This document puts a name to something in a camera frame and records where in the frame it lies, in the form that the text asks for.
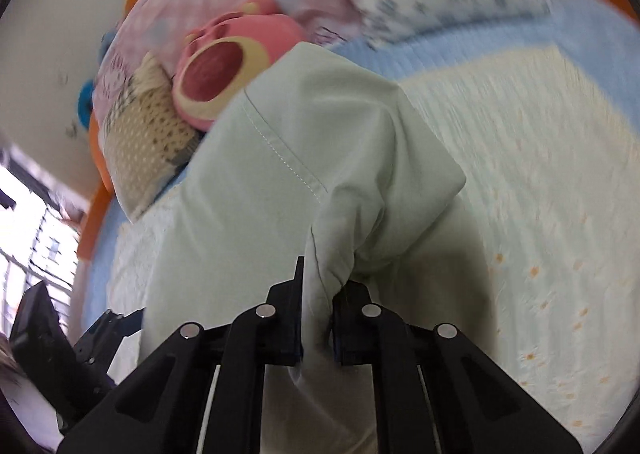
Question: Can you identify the blue plush neck pillow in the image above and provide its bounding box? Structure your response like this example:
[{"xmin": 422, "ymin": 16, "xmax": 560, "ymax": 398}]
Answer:
[{"xmin": 97, "ymin": 28, "xmax": 118, "ymax": 59}]

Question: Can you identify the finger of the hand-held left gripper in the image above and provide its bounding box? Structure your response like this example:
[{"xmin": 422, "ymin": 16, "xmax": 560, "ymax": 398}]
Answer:
[
  {"xmin": 72, "ymin": 324, "xmax": 126, "ymax": 367},
  {"xmin": 97, "ymin": 306, "xmax": 147, "ymax": 335}
]

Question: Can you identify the pale green hooded coat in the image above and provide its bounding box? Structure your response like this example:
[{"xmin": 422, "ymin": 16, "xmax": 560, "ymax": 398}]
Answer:
[{"xmin": 140, "ymin": 42, "xmax": 501, "ymax": 454}]

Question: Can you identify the white lace blanket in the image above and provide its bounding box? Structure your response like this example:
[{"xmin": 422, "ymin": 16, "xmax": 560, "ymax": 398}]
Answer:
[{"xmin": 107, "ymin": 46, "xmax": 640, "ymax": 454}]

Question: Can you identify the beige patchwork pillow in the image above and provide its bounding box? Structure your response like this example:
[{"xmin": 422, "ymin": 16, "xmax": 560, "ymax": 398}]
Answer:
[{"xmin": 102, "ymin": 54, "xmax": 206, "ymax": 225}]

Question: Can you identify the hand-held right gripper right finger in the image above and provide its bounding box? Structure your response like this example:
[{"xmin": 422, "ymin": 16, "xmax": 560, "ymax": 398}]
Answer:
[{"xmin": 332, "ymin": 281, "xmax": 585, "ymax": 454}]

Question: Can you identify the orange bed frame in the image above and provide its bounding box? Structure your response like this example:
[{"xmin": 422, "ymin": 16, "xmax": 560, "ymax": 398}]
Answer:
[{"xmin": 75, "ymin": 0, "xmax": 640, "ymax": 262}]

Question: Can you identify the window with railing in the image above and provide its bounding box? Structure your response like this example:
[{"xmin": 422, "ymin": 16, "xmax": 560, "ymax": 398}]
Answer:
[{"xmin": 0, "ymin": 144, "xmax": 93, "ymax": 335}]

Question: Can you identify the blue swim ring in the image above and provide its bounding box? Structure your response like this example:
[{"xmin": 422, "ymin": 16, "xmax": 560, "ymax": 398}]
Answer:
[{"xmin": 75, "ymin": 78, "xmax": 97, "ymax": 125}]

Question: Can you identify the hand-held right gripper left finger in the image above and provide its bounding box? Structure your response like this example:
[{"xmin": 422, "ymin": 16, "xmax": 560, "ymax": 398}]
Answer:
[{"xmin": 59, "ymin": 256, "xmax": 306, "ymax": 454}]

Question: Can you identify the pink bear plush pillow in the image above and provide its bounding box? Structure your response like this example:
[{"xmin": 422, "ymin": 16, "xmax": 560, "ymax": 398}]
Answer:
[{"xmin": 172, "ymin": 0, "xmax": 308, "ymax": 131}]

